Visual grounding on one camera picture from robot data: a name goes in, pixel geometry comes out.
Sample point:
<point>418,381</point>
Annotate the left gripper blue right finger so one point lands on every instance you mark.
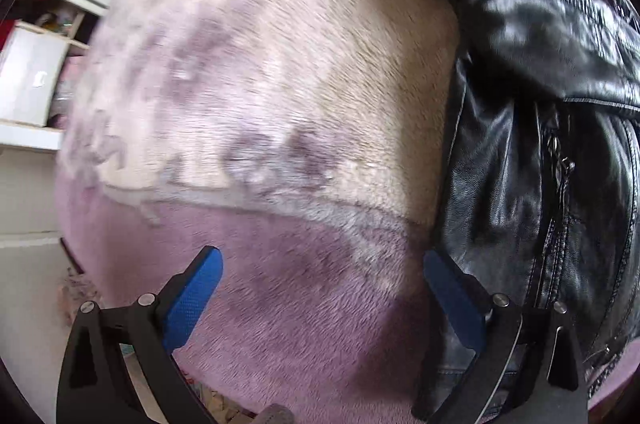
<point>550,386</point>

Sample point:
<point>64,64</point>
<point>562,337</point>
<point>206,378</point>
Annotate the floral purple bed blanket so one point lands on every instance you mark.
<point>303,139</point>

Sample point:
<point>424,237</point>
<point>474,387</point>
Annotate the white shelf unit with drawers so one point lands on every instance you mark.
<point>31,62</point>

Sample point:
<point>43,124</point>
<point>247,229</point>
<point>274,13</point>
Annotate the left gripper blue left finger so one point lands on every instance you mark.
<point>94,384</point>

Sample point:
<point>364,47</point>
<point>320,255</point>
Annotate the black leather jacket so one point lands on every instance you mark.
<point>539,197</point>

